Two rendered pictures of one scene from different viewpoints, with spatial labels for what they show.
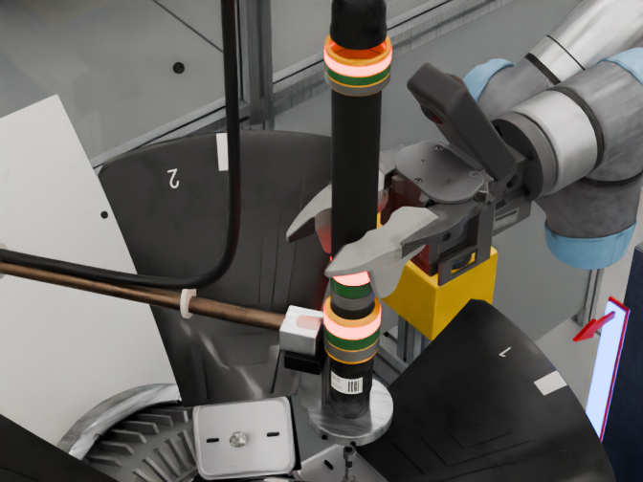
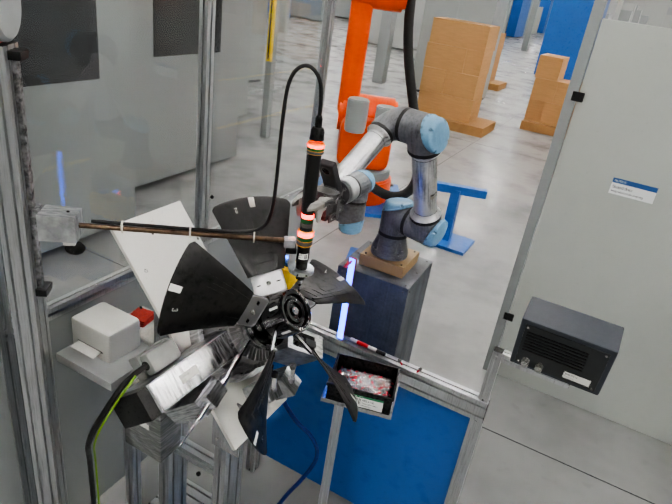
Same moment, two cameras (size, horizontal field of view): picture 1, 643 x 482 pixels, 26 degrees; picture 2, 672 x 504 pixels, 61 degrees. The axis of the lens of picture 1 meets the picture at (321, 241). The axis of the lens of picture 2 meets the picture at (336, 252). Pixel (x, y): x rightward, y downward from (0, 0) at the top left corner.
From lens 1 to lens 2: 0.74 m
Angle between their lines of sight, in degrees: 27
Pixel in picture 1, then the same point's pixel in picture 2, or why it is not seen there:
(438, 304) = (289, 278)
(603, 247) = (357, 225)
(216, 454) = (260, 290)
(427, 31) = not seen: hidden behind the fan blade
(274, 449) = (279, 284)
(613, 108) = (361, 179)
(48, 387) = not seen: hidden behind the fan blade
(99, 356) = not seen: hidden behind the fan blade
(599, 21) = (343, 170)
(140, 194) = (226, 215)
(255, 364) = (270, 260)
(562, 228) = (345, 221)
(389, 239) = (321, 202)
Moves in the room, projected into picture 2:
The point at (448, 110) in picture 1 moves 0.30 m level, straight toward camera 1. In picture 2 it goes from (332, 167) to (368, 213)
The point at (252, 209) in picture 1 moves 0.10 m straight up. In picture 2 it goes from (262, 217) to (264, 184)
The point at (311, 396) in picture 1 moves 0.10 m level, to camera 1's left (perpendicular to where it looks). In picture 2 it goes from (291, 263) to (255, 266)
